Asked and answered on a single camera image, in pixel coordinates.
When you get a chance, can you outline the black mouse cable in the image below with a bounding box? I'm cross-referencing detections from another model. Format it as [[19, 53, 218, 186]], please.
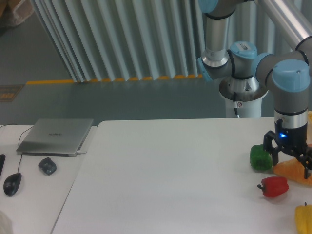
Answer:
[[0, 123, 34, 174]]

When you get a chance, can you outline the yellow bell pepper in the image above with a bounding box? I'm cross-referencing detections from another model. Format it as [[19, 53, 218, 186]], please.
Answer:
[[294, 202, 312, 234]]

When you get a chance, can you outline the silver closed laptop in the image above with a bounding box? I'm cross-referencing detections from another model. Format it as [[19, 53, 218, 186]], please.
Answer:
[[16, 118, 93, 157]]

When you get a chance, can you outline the black keyboard edge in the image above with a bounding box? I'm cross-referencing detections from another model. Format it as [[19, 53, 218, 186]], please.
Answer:
[[0, 154, 6, 176]]

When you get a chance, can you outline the orange croissant bread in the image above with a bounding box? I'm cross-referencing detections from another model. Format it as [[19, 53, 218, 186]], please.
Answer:
[[273, 158, 312, 187]]

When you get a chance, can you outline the green bell pepper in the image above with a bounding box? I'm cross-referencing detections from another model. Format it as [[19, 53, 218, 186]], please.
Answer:
[[249, 144, 273, 171]]

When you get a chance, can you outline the white corrugated partition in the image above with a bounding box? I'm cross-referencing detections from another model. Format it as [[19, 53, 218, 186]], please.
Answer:
[[31, 0, 312, 82]]

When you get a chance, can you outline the red bell pepper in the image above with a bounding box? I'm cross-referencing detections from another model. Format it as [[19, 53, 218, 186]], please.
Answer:
[[257, 176, 289, 198]]

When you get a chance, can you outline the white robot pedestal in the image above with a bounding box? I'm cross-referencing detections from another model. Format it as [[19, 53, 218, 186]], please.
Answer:
[[218, 74, 269, 118]]

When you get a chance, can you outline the brown cardboard box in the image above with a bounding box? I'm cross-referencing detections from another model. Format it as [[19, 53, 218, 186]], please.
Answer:
[[0, 0, 34, 28]]

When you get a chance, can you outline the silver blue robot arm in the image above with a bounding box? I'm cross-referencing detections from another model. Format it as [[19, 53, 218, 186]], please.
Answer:
[[198, 0, 312, 178]]

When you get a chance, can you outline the black computer mouse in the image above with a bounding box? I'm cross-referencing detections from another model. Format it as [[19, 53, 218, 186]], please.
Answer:
[[3, 173, 22, 197]]

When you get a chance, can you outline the yellow floor tape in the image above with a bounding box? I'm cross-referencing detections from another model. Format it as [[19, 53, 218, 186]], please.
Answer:
[[26, 75, 203, 85]]

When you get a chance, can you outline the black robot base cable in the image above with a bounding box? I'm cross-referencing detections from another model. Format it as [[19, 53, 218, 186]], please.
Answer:
[[233, 92, 241, 118]]

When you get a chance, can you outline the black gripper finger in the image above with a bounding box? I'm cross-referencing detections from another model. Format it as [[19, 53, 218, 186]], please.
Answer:
[[263, 131, 281, 166], [296, 147, 312, 179]]

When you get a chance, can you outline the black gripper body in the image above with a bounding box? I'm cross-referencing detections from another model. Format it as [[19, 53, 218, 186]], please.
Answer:
[[275, 119, 308, 156]]

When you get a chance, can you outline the dark grey earbuds case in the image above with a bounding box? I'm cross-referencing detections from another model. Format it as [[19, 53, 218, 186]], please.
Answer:
[[38, 157, 57, 176]]

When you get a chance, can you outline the orange floor sign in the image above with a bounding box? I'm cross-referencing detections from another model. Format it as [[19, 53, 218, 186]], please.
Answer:
[[0, 84, 24, 102]]

